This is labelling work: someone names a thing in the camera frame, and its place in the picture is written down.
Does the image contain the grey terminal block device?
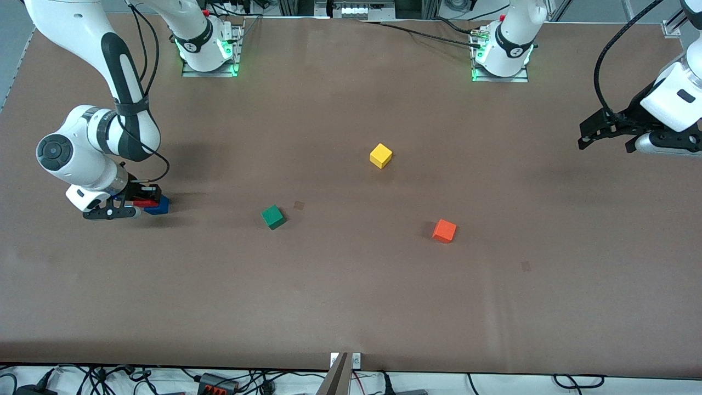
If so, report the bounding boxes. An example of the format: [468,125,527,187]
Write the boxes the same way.
[332,0,397,21]

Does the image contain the grey-brown slanted post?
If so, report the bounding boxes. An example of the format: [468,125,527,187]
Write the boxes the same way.
[316,352,352,395]

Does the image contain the orange cube block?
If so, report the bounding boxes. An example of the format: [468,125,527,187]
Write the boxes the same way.
[432,219,457,244]

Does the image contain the yellow cube block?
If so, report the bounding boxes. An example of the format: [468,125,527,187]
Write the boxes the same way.
[369,143,393,169]

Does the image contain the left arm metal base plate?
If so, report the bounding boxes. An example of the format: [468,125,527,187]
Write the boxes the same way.
[471,32,529,83]

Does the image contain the black braided table cable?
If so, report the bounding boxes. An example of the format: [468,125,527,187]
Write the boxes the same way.
[359,19,486,50]

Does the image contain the black looped cable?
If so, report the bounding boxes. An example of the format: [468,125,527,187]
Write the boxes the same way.
[553,374,605,390]

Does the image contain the black power strip red switches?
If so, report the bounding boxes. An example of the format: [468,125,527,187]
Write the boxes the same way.
[196,373,240,395]

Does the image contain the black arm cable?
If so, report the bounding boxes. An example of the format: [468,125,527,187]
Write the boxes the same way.
[595,0,667,119]
[112,0,171,185]

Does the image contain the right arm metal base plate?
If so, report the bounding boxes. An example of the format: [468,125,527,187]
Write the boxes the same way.
[182,23,243,78]

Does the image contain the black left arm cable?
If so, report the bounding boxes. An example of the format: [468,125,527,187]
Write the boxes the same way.
[595,0,667,119]

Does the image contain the green cube block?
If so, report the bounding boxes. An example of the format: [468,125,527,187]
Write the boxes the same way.
[261,205,287,230]

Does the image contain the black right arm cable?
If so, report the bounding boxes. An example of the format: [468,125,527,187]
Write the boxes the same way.
[112,0,171,185]

